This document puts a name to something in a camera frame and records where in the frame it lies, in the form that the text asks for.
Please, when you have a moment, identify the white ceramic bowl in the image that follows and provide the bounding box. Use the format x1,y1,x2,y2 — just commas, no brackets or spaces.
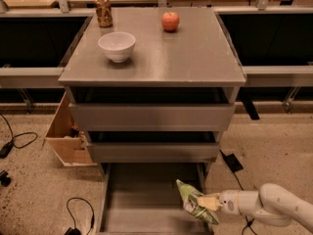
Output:
98,31,136,63

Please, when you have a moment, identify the black object floor left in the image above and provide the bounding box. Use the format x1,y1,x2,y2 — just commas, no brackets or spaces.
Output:
0,170,11,187

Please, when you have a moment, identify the black cable bottom floor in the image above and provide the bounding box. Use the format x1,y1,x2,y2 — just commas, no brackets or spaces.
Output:
64,197,96,235

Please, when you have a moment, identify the gold drink can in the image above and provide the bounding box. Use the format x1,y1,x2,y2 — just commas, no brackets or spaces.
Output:
95,0,112,27

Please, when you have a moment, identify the grey middle drawer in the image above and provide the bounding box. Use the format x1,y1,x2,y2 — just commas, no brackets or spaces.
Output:
87,143,219,163

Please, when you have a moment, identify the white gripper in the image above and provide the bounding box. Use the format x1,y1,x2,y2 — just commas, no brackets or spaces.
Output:
197,190,239,214

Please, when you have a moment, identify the metal rail frame left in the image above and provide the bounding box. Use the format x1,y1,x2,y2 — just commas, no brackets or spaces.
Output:
0,9,94,109

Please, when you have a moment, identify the metal rail frame right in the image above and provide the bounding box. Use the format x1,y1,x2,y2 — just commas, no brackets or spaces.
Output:
213,6,313,119

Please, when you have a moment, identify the black cable left floor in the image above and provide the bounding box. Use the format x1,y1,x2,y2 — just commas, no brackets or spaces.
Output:
0,114,38,160

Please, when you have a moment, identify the green jalapeno chip bag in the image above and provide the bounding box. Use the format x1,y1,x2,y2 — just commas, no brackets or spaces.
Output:
176,179,219,225

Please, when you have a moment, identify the grey top drawer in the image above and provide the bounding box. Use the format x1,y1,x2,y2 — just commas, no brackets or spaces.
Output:
69,103,235,131

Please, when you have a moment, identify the grey open bottom drawer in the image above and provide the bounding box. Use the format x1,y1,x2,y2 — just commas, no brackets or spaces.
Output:
96,164,213,235

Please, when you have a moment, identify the black cable floor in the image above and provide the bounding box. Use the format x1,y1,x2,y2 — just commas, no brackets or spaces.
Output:
64,197,96,235
0,114,38,160

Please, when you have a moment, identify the metal rail frame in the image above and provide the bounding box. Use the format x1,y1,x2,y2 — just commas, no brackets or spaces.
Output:
213,6,313,119
0,9,94,109

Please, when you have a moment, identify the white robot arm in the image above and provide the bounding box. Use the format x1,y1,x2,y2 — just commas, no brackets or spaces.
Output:
197,183,313,233

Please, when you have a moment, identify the red apple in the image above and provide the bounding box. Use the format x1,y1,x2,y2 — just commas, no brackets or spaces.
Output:
161,12,180,31

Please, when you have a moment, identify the grey drawer cabinet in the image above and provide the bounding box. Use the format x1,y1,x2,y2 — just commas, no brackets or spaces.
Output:
58,6,247,168

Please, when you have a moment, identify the black power adapter with cable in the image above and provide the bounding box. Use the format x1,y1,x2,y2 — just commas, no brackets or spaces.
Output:
221,152,258,235

